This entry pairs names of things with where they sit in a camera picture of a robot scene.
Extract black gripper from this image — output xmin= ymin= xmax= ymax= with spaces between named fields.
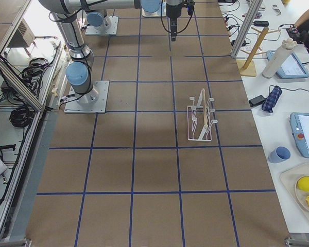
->
xmin=166 ymin=0 xmax=182 ymax=42

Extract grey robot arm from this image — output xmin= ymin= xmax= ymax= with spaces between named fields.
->
xmin=40 ymin=1 xmax=187 ymax=113

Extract blue cup on side table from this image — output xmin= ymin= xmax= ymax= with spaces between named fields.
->
xmin=268 ymin=146 xmax=290 ymax=163

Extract wooden mug tree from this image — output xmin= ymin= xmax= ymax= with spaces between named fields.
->
xmin=236 ymin=27 xmax=280 ymax=77

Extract black power adapter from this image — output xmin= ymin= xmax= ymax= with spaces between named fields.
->
xmin=253 ymin=21 xmax=269 ymax=27

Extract small black box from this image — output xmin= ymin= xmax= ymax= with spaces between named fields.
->
xmin=248 ymin=95 xmax=266 ymax=108

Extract white cylindrical bottle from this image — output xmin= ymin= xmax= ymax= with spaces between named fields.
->
xmin=262 ymin=38 xmax=297 ymax=79

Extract folded blue plaid umbrella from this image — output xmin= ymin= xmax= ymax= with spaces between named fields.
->
xmin=262 ymin=86 xmax=282 ymax=113

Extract far blue teach pendant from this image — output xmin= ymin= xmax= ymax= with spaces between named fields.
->
xmin=276 ymin=51 xmax=309 ymax=79

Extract blue teach pendant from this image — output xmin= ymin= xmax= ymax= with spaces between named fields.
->
xmin=289 ymin=112 xmax=309 ymax=158
xmin=276 ymin=51 xmax=309 ymax=79

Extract near blue teach pendant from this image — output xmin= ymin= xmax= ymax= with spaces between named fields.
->
xmin=289 ymin=112 xmax=309 ymax=158

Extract beige side tray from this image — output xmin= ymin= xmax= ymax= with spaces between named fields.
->
xmin=280 ymin=163 xmax=309 ymax=222

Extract yellow ball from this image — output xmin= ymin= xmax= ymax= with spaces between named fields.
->
xmin=297 ymin=176 xmax=309 ymax=192

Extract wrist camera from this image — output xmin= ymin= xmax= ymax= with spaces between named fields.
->
xmin=182 ymin=0 xmax=195 ymax=16

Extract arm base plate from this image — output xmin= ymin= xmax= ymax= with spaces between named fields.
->
xmin=64 ymin=80 xmax=109 ymax=114
xmin=85 ymin=13 xmax=119 ymax=36

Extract aluminium frame post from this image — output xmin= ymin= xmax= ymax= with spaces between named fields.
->
xmin=231 ymin=0 xmax=263 ymax=58

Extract white wire cup rack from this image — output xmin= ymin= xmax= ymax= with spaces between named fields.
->
xmin=186 ymin=88 xmax=218 ymax=142

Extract coiled black cables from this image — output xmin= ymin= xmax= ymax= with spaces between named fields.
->
xmin=9 ymin=105 xmax=33 ymax=129

